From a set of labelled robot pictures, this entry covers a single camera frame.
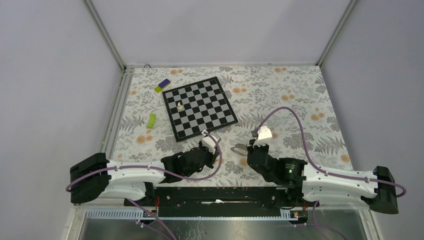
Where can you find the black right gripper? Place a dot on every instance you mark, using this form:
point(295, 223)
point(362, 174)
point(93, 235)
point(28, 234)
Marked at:
point(251, 147)

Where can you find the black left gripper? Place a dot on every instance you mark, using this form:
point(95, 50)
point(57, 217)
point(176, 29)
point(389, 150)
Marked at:
point(212, 157)

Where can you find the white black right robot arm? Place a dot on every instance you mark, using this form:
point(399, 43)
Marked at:
point(374, 189)

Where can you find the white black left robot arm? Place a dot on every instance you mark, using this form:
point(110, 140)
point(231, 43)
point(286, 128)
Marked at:
point(98, 177)

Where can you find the black grey chessboard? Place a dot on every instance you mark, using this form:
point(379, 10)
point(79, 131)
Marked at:
point(205, 107)

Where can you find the green arch toy block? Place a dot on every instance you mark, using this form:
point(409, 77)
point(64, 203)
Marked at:
point(151, 121)

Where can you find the floral table mat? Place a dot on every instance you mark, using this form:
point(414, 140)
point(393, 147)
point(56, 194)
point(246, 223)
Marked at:
point(290, 99)

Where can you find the purple yellow toy brick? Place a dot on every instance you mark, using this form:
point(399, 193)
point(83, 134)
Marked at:
point(162, 85)

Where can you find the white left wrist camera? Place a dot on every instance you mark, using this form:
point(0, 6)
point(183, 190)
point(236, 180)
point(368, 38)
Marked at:
point(209, 141)

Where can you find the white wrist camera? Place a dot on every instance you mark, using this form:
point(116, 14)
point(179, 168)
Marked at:
point(262, 136)
point(209, 141)

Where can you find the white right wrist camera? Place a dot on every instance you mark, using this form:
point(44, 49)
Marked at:
point(262, 136)

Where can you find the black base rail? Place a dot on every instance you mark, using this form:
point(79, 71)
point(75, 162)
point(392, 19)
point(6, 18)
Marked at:
point(219, 202)

